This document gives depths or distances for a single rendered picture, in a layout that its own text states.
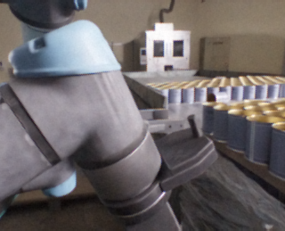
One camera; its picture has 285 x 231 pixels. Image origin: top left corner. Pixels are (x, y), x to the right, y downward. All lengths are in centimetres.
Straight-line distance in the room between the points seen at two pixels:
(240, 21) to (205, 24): 114
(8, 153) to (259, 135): 40
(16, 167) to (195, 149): 15
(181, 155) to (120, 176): 7
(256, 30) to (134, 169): 847
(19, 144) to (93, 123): 5
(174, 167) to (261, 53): 852
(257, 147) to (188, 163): 26
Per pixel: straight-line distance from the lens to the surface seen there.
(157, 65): 582
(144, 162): 21
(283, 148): 42
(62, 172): 55
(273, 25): 896
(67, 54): 17
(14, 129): 18
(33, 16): 48
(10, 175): 19
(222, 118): 59
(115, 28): 720
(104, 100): 18
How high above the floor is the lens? 130
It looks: 13 degrees down
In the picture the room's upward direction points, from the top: 1 degrees counter-clockwise
